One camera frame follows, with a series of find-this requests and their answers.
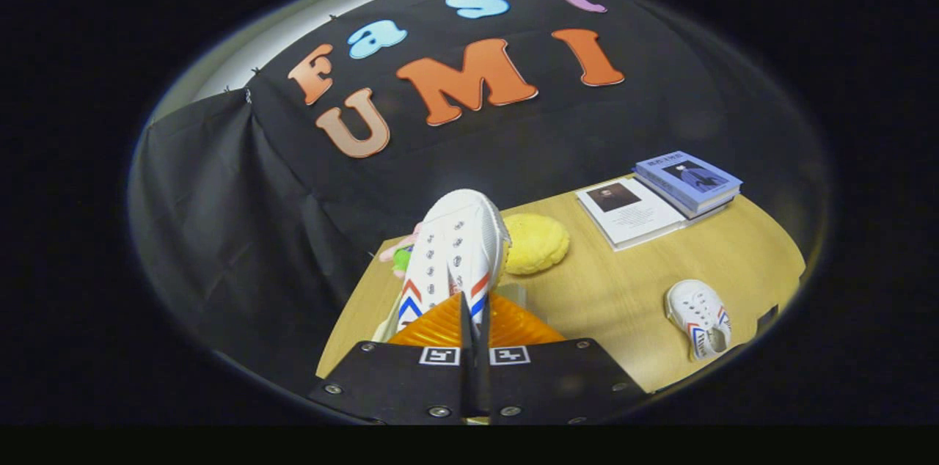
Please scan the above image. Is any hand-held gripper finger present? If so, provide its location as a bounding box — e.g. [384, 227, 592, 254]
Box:
[477, 291, 648, 425]
[308, 293, 478, 425]

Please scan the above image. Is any beige fabric storage box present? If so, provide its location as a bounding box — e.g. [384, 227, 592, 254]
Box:
[370, 282, 529, 345]

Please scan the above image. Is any white striped shoe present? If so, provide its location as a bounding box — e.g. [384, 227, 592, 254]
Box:
[396, 188, 512, 334]
[664, 279, 733, 362]

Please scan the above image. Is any pink green plush toy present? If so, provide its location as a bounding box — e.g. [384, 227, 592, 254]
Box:
[378, 223, 426, 281]

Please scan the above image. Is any yellow round plush cushion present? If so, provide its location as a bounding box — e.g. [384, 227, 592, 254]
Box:
[503, 213, 571, 276]

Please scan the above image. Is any white book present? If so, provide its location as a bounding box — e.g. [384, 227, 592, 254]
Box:
[576, 177, 690, 252]

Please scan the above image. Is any blue book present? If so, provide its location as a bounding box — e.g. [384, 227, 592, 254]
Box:
[635, 150, 743, 220]

